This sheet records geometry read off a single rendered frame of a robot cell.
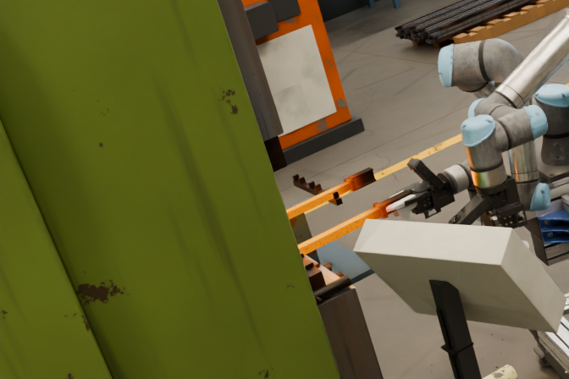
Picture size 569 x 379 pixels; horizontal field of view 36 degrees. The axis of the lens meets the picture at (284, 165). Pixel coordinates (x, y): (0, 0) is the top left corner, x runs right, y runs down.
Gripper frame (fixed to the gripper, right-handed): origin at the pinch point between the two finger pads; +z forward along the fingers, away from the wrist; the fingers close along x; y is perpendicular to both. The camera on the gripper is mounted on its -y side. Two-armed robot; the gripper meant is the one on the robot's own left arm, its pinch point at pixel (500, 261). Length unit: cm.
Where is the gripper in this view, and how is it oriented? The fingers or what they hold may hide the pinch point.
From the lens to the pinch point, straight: 210.2
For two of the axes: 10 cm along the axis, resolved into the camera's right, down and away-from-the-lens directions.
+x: -1.6, -2.8, 9.4
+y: 9.4, -3.3, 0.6
